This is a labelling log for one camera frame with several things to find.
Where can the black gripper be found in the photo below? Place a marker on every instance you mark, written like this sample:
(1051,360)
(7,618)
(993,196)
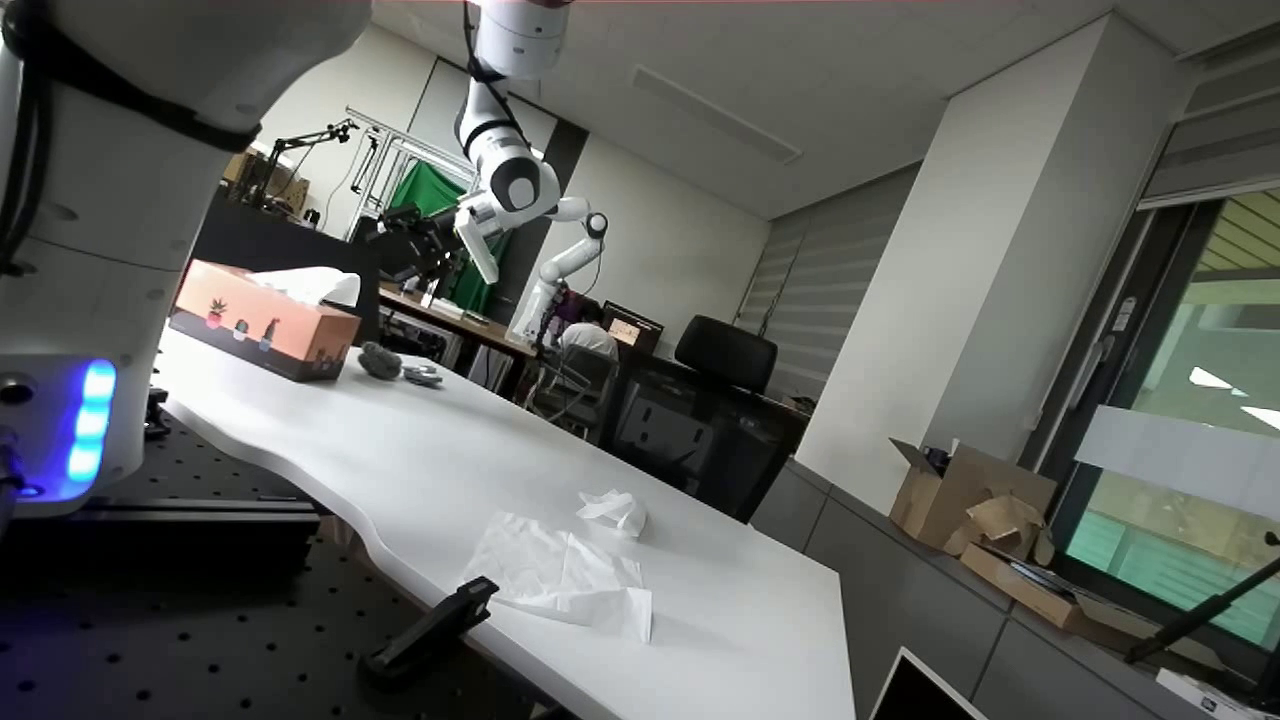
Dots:
(404,244)

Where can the white pulled tissue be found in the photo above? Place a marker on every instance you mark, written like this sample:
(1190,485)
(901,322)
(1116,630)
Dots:
(304,281)

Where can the pink tissue box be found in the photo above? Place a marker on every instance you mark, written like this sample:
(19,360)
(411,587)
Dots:
(267,322)

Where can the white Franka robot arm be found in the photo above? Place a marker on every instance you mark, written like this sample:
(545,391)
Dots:
(132,212)

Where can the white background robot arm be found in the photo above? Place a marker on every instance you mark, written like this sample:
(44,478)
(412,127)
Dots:
(567,266)

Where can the small crumpled white tissue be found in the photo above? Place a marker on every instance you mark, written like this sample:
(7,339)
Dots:
(614,512)

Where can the open cardboard box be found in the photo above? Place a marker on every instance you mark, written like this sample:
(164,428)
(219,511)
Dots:
(965,496)

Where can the dark grey lump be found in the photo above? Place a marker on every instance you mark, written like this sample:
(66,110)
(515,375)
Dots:
(382,360)

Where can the wooden desk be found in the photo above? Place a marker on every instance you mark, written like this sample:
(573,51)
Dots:
(461,335)

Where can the small grey lump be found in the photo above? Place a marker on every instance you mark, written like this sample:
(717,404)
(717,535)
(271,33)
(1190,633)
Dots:
(427,375)

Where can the grey mesh chair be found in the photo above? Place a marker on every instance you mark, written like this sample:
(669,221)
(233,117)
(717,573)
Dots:
(573,380)

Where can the crumpled clear plastic bag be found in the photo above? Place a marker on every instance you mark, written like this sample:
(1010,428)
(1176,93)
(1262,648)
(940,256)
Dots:
(561,578)

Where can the black table clamp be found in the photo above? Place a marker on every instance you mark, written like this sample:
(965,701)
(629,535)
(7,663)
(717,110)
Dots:
(434,624)

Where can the black office chair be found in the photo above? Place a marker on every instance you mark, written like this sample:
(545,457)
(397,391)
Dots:
(727,354)

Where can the dark office desk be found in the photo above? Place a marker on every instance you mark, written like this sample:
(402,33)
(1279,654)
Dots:
(705,435)

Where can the black perforated breadboard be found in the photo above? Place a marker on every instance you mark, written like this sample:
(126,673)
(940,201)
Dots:
(163,624)

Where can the grey low cabinet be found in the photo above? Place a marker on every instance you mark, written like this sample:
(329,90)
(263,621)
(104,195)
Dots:
(905,613)

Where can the laptop with white edge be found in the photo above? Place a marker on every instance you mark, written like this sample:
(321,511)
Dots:
(923,693)

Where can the grey window blind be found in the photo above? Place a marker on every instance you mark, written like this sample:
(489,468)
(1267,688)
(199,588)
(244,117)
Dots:
(1220,121)

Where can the black tripod leg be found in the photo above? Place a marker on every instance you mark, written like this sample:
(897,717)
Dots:
(1202,613)

